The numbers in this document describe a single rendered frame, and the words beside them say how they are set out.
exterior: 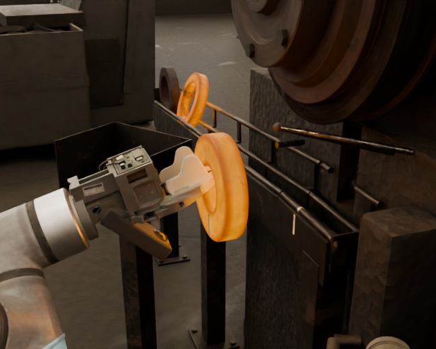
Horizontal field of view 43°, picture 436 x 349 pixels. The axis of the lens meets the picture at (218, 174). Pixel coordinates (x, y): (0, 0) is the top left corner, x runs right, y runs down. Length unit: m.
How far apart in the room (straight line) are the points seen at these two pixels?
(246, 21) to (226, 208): 0.34
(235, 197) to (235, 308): 1.25
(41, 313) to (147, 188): 0.21
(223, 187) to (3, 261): 0.29
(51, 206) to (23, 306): 0.13
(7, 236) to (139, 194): 0.17
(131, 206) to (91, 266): 1.51
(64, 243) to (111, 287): 1.36
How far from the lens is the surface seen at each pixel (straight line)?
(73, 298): 2.07
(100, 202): 0.75
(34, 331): 0.69
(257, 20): 0.91
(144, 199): 0.75
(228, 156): 0.74
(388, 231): 0.77
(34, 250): 0.74
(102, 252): 2.32
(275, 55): 0.82
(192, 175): 0.76
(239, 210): 0.73
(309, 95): 0.88
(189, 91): 1.86
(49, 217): 0.73
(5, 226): 0.75
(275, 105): 1.28
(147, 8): 3.81
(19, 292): 0.71
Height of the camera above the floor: 1.14
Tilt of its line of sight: 22 degrees down
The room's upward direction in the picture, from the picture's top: straight up
